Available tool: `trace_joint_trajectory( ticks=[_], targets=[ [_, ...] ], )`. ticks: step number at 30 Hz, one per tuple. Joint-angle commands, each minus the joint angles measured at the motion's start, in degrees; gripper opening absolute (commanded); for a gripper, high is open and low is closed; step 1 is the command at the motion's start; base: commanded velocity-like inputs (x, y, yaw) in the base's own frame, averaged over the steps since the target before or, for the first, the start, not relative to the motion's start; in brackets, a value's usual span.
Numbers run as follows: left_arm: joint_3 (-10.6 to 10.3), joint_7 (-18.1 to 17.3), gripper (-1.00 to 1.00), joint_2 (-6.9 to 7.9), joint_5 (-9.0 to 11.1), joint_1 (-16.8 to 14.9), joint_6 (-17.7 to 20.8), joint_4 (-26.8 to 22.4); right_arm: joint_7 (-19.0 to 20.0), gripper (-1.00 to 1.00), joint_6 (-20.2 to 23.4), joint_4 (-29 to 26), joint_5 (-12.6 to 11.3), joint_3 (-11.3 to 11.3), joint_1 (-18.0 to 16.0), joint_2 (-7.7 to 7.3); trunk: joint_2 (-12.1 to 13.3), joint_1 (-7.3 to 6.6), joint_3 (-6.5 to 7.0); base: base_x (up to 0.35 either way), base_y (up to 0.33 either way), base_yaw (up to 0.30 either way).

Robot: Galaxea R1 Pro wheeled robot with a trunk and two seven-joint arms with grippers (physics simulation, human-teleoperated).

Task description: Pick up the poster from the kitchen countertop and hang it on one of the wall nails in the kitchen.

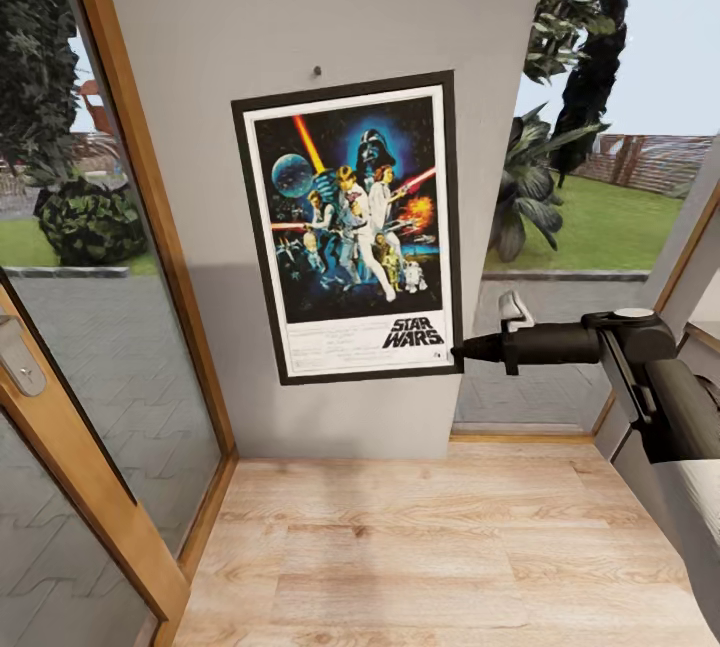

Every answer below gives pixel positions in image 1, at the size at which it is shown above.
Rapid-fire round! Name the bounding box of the poster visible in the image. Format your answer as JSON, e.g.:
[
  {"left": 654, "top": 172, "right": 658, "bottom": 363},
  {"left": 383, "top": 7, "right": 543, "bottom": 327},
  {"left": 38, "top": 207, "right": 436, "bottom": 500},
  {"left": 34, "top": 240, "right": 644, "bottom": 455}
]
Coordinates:
[{"left": 230, "top": 70, "right": 465, "bottom": 385}]

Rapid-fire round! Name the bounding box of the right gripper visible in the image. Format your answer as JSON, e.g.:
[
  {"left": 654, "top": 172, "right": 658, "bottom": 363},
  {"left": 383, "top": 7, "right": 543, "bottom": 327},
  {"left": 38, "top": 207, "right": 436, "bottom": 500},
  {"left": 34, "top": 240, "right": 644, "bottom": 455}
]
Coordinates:
[{"left": 451, "top": 320, "right": 566, "bottom": 376}]

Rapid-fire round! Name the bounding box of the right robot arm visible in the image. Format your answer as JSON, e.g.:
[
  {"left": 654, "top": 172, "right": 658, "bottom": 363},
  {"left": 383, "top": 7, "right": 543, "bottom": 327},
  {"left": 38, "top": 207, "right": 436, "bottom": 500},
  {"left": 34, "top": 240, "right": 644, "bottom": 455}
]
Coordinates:
[{"left": 451, "top": 289, "right": 720, "bottom": 643}]

